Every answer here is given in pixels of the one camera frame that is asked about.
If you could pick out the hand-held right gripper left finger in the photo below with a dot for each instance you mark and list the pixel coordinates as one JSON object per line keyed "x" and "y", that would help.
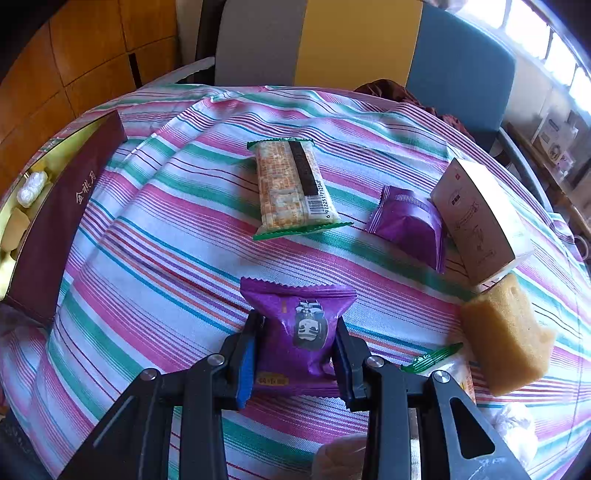
{"x": 244, "y": 374}

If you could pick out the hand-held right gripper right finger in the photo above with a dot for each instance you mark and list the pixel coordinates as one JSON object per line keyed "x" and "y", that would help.
{"x": 344, "y": 364}

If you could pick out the large purple snack packet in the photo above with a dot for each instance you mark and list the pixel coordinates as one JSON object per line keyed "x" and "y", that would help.
{"x": 300, "y": 323}

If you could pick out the yellow sponge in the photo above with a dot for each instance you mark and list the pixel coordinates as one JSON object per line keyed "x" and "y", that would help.
{"x": 503, "y": 332}

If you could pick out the maroon gift box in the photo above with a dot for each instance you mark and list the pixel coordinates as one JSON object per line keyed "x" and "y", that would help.
{"x": 55, "y": 221}

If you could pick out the beige rounded object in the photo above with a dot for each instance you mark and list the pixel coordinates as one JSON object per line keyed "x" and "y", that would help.
{"x": 341, "y": 459}

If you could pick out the cracker packet with green edges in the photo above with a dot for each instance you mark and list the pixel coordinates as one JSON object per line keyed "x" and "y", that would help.
{"x": 457, "y": 369}
{"x": 281, "y": 184}

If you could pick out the small purple snack packet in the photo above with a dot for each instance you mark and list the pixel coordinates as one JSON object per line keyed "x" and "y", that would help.
{"x": 406, "y": 221}

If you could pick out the white plastic bag ball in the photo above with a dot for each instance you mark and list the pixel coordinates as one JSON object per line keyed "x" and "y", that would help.
{"x": 512, "y": 429}

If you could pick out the white cardboard box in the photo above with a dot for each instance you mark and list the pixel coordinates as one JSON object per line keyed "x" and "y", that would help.
{"x": 475, "y": 221}

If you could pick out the dark red cloth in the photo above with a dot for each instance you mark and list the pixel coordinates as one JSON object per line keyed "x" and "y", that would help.
{"x": 392, "y": 90}

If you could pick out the white wrapped pastry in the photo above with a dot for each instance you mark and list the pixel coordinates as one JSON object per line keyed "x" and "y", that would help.
{"x": 31, "y": 189}

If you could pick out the white printed box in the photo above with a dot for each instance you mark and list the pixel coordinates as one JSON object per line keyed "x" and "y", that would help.
{"x": 554, "y": 136}

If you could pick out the grey yellow blue armchair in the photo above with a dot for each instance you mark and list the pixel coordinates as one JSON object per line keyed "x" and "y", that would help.
{"x": 360, "y": 41}

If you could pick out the orange wooden cabinet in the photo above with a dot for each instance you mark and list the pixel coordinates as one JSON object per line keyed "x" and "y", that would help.
{"x": 92, "y": 46}

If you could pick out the window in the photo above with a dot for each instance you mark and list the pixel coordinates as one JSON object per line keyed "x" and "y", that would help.
{"x": 554, "y": 50}

